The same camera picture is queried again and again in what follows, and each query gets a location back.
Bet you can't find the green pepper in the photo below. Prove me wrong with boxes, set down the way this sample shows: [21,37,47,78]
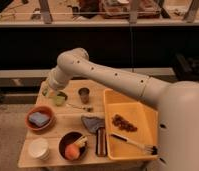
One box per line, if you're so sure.
[42,86,49,97]

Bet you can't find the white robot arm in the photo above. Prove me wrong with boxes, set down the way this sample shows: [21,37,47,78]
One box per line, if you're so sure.
[47,48,199,171]

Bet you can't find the orange bowl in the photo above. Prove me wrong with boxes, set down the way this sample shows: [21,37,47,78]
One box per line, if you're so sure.
[25,106,55,131]

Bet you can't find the dark metal cup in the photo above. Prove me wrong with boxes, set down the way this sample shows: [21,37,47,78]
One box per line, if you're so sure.
[78,87,90,104]

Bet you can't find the small metal spoon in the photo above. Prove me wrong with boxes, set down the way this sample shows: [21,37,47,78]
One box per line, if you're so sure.
[67,103,93,112]

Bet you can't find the grey blue cloth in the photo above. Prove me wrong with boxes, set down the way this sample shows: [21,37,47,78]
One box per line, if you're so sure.
[81,116,105,134]

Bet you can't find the yellow plastic tray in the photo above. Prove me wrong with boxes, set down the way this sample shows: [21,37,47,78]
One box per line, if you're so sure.
[103,89,157,161]

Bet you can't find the brown dried food pile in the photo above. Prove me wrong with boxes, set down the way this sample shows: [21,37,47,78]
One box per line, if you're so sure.
[112,114,137,132]

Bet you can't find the light green cup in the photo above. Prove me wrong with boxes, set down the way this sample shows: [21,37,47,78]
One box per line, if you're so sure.
[53,91,68,106]

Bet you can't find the yellow banana toy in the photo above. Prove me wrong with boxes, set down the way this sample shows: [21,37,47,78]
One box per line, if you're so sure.
[74,136,87,148]

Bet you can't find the dark brown rectangular block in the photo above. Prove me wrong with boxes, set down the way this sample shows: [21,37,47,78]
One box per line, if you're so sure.
[96,128,107,157]

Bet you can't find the blue sponge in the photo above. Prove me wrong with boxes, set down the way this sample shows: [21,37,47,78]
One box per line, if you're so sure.
[29,112,50,127]

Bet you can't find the orange peach fruit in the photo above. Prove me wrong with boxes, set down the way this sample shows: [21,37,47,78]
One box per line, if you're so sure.
[65,144,80,160]

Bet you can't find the black bristle brush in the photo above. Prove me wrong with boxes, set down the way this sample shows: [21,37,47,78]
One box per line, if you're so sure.
[111,133,157,155]

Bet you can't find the white cup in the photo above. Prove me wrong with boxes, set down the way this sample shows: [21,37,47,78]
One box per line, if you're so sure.
[28,138,49,160]

